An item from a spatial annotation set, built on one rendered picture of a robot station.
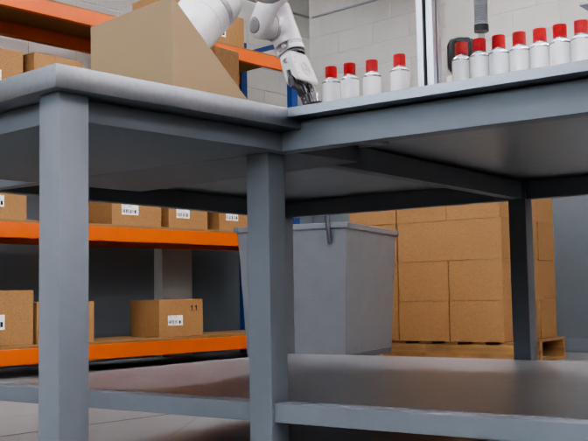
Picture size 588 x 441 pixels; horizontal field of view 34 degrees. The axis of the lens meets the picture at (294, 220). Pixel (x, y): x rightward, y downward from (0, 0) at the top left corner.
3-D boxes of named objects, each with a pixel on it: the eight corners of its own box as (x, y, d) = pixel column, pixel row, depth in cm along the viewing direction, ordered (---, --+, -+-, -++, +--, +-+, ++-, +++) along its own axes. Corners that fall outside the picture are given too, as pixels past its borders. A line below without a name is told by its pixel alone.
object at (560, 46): (577, 108, 231) (573, 24, 232) (569, 105, 226) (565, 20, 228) (556, 111, 234) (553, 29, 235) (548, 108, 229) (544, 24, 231)
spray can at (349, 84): (363, 136, 266) (362, 63, 267) (353, 134, 261) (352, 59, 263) (347, 138, 269) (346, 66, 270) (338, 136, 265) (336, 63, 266)
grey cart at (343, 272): (299, 371, 562) (297, 208, 569) (402, 373, 537) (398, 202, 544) (229, 385, 481) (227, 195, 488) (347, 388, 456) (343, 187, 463)
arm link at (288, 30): (284, 37, 274) (308, 39, 280) (271, -3, 278) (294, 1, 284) (267, 52, 280) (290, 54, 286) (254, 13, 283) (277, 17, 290)
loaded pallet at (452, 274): (566, 358, 631) (558, 149, 642) (514, 367, 565) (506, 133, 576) (408, 354, 703) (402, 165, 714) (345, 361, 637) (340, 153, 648)
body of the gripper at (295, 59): (290, 43, 274) (302, 77, 271) (311, 49, 282) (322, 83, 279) (270, 55, 278) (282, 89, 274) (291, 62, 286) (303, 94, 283)
